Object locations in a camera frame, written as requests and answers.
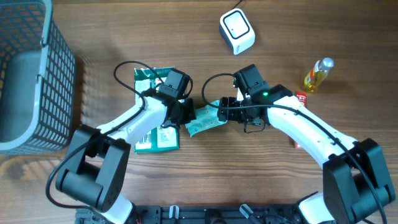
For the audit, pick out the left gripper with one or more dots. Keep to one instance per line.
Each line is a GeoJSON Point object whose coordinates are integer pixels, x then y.
{"type": "Point", "coordinates": [188, 111]}

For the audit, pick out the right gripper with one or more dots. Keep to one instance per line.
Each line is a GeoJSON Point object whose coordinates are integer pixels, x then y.
{"type": "Point", "coordinates": [231, 114]}

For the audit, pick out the mint green wipes packet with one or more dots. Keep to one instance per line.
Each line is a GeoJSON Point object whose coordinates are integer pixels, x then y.
{"type": "Point", "coordinates": [206, 119]}

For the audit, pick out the green 3M gloves package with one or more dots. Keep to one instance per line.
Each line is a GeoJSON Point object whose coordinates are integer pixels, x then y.
{"type": "Point", "coordinates": [158, 139]}

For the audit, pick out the red snack stick packet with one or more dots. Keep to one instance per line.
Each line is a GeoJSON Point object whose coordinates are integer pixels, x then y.
{"type": "Point", "coordinates": [302, 97]}

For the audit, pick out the yellow oil bottle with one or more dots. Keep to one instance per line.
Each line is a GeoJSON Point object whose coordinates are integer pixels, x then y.
{"type": "Point", "coordinates": [317, 74]}

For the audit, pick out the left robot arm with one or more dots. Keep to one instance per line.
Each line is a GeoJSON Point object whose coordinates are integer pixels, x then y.
{"type": "Point", "coordinates": [94, 167]}

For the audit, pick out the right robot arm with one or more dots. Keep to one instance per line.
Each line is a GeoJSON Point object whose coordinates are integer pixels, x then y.
{"type": "Point", "coordinates": [356, 180]}

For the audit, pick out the white barcode scanner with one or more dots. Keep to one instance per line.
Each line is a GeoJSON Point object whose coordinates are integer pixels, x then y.
{"type": "Point", "coordinates": [236, 31]}

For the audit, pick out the grey plastic mesh basket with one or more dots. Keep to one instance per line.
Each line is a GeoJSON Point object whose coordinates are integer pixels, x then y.
{"type": "Point", "coordinates": [38, 74]}

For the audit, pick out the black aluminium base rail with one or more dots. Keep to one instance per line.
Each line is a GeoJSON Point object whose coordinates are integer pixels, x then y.
{"type": "Point", "coordinates": [268, 214]}

